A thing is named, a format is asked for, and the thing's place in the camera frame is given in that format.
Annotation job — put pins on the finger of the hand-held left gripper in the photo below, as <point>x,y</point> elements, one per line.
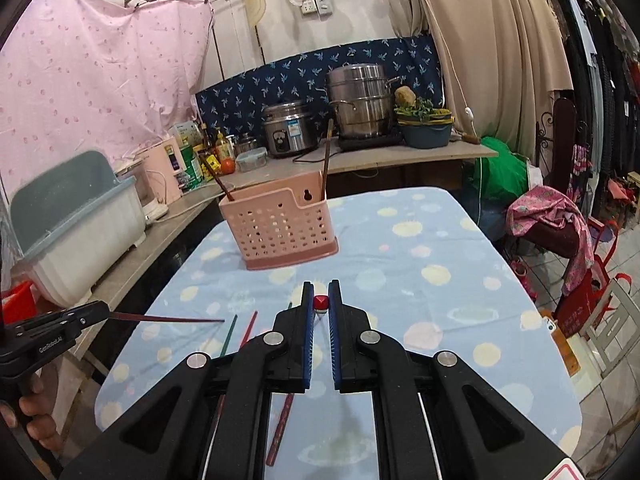
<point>85,316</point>

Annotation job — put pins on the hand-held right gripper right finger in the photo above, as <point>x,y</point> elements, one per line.
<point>333,350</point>

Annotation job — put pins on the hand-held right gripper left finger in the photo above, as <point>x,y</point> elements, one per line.
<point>310,350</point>

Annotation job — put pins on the red white ball-topped utensil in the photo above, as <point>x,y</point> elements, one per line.
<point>320,304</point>

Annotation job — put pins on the dark red chopstick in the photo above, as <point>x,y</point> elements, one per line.
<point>165,317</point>

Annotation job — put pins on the pink perforated utensil basket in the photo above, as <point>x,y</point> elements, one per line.
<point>280,230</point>

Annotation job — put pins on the dark brown chopstick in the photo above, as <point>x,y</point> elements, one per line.
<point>217,177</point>
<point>326,160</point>

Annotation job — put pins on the person's left hand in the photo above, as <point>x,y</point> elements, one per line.
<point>42,420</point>

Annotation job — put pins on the red plastic bin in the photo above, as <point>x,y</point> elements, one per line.
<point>15,302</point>

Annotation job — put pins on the white dish box grey lid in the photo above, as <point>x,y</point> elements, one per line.
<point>75,240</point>

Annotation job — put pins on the wood grain side counter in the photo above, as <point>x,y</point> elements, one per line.
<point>150,250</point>

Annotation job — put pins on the light blue printed tablecloth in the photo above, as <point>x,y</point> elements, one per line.
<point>400,260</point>

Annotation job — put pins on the white blender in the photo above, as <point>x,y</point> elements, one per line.
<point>150,205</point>

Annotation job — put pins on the pink electric kettle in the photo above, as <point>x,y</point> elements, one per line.
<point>165,170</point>

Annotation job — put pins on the green canister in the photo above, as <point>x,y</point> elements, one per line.
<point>192,167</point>

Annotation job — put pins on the clear food container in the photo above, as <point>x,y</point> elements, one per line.
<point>251,161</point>

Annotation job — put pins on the yellow packet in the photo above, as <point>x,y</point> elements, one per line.
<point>210,162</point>

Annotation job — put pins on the tomato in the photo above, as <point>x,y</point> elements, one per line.
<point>228,166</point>

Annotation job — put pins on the grey board counter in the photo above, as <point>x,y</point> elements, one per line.
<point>400,157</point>

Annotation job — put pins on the white green carton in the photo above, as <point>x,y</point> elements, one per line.
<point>186,132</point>

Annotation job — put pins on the black induction cooker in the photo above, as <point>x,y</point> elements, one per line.
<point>372,141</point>

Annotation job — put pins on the small lidded steel pot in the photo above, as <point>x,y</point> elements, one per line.
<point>246,144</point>

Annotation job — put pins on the dark glass bottle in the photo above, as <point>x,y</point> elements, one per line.
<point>205,135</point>

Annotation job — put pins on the steel rice cooker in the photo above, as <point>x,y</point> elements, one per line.
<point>290,132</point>

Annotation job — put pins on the yellow pump bottle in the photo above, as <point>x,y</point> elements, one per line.
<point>225,147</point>

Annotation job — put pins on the pink dotted curtain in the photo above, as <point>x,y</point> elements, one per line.
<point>90,85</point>

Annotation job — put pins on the green bag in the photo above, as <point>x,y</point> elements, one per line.
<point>505,170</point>

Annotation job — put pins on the steel steamer pot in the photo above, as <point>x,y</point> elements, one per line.
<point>362,100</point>

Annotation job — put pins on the pink floral cloth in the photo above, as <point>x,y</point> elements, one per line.
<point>545,210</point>

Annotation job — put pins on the yellow colander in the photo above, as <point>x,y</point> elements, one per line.
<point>440,119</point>

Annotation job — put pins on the green leafy vegetables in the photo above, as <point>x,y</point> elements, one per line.
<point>419,108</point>

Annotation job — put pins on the brown loofah sponge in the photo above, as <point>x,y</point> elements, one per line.
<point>405,96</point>

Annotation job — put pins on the navy printed cloth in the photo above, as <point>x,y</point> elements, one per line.
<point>290,72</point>

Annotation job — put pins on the white stool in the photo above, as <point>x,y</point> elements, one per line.
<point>617,330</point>

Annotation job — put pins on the dark wooden chair back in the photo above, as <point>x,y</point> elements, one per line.
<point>562,145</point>

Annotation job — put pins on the beige curtain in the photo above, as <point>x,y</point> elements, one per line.
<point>490,40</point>

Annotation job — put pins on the rack of hanging clothes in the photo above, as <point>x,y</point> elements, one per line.
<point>605,85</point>

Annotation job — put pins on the wall socket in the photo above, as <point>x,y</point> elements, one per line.
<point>316,7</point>

